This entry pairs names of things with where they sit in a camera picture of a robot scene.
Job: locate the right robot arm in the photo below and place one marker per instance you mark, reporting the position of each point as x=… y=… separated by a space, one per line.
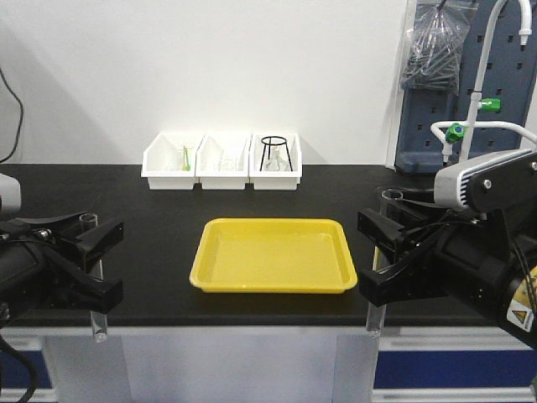
x=516 y=314

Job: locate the clear glassware in middle bin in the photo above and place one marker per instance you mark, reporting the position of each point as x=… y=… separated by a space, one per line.
x=227 y=163

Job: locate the short clear glass tube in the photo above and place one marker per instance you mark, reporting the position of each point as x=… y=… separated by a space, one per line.
x=98 y=320

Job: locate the clear bag of pegs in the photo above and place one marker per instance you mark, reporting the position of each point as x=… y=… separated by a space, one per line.
x=436 y=43

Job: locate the green plastic dropper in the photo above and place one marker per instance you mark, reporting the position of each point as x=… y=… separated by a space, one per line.
x=186 y=159

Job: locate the blue-white bench cabinet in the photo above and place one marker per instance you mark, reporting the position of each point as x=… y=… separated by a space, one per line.
x=307 y=364

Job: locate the right white storage bin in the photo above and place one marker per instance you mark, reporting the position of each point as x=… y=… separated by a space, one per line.
x=275 y=180

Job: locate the clear glass flask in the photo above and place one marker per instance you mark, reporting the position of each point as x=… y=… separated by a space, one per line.
x=274 y=161

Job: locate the left white storage bin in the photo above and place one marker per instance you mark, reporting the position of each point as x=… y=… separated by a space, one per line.
x=162 y=161

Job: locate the black wire tripod stand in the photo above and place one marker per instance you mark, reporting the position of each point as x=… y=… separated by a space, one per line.
x=272 y=141

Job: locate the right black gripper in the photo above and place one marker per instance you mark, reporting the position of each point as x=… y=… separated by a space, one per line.
x=447 y=255

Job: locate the white storage bin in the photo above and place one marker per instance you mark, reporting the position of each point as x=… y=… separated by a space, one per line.
x=162 y=161
x=275 y=180
x=214 y=143

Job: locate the yellow plastic tray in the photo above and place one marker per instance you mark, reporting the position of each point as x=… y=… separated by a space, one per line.
x=273 y=255

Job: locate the blue-grey pegboard drying rack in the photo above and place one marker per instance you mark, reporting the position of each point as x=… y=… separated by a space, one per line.
x=418 y=150

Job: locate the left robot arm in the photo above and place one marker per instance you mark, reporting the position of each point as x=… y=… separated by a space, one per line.
x=61 y=341

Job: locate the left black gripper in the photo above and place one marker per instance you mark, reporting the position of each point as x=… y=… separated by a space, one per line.
x=48 y=262

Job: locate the middle white storage bin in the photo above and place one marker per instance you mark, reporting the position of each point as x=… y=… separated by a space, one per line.
x=214 y=143

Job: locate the tall clear glass tube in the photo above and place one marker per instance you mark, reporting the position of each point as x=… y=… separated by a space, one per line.
x=376 y=314

